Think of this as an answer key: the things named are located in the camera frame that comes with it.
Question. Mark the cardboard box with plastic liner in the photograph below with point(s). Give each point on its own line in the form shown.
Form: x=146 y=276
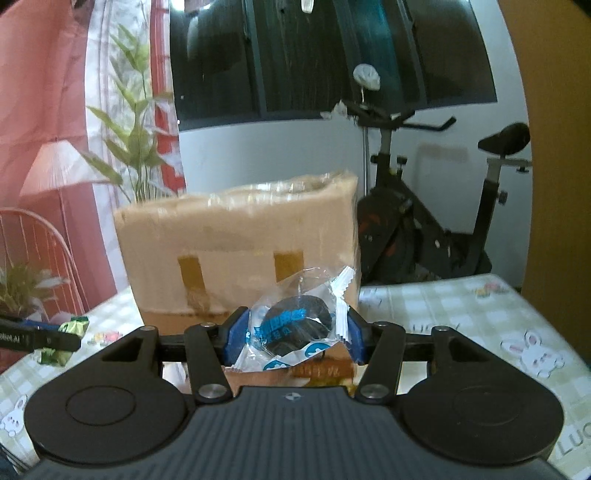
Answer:
x=207 y=221

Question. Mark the clear dark cookie packet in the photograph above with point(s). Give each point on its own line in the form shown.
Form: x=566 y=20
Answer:
x=295 y=323

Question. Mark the checkered tablecloth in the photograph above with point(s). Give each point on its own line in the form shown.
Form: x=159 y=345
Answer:
x=461 y=314

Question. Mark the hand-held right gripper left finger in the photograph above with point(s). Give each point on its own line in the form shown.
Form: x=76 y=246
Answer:
x=236 y=337

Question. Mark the thin metal pole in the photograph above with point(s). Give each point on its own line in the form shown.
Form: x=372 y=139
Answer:
x=365 y=157

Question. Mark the white cap on pole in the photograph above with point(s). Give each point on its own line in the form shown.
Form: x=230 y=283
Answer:
x=367 y=77

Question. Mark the green snack packet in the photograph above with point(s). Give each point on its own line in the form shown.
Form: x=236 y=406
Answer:
x=74 y=326

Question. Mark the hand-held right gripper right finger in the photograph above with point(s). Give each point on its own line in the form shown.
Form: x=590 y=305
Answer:
x=356 y=339

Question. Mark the dark window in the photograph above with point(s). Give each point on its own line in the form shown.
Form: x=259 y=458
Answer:
x=300 y=55

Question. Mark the black exercise bike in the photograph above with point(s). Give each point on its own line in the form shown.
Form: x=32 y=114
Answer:
x=392 y=230

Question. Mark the crumpled white cloth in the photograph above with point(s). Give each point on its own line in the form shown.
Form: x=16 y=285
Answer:
x=334 y=110

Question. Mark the wooden door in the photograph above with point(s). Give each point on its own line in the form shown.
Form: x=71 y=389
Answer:
x=558 y=184

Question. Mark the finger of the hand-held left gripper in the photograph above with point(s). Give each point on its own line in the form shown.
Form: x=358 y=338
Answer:
x=53 y=340

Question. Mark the white hanging cloth strip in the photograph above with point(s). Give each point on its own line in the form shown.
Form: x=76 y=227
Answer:
x=307 y=5

